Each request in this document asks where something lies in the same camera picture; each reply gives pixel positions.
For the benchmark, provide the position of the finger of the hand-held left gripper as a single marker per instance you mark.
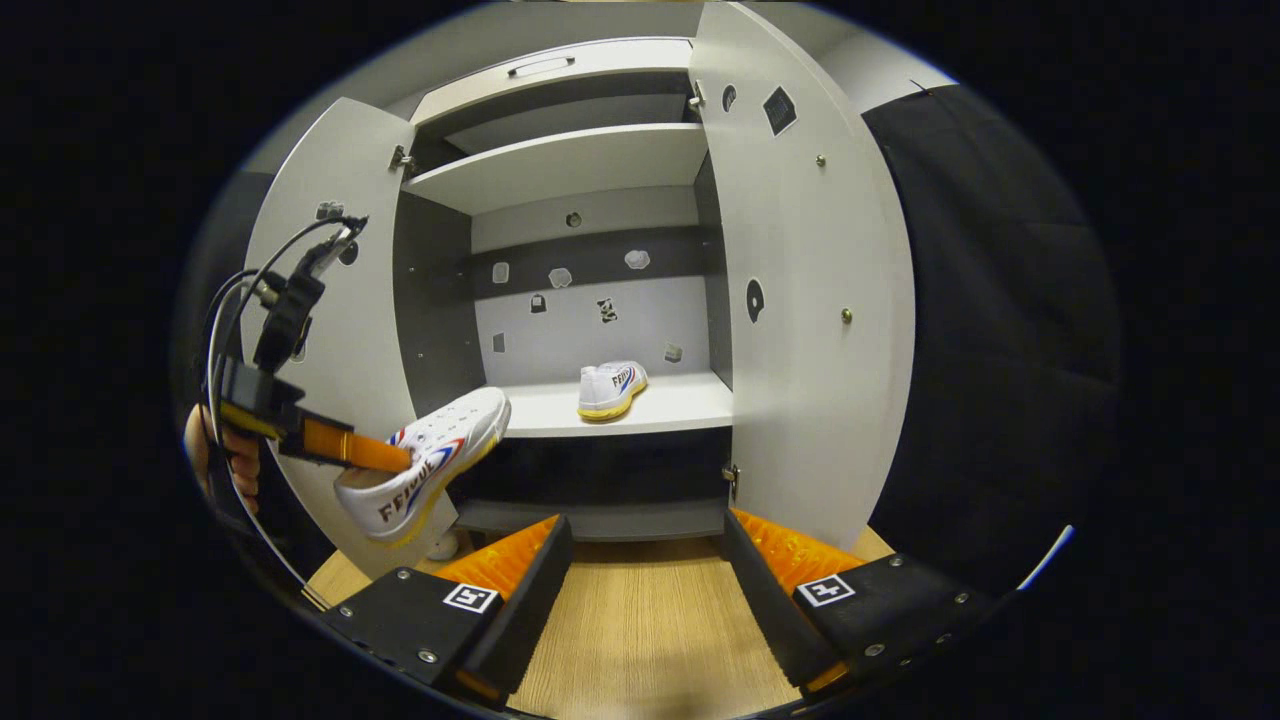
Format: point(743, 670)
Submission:
point(350, 445)

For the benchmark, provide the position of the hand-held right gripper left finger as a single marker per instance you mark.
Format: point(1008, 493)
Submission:
point(520, 620)

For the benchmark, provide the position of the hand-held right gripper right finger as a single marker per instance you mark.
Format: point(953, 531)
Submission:
point(770, 610)

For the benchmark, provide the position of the white canvas shoe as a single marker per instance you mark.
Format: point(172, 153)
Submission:
point(610, 390)
point(440, 450)

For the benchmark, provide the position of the white cabinet door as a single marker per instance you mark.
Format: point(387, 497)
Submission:
point(810, 250)
point(350, 350)

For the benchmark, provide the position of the white round container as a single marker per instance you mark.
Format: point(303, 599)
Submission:
point(442, 546)

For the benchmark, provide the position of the black backdrop cloth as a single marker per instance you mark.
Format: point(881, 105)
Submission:
point(1000, 300)

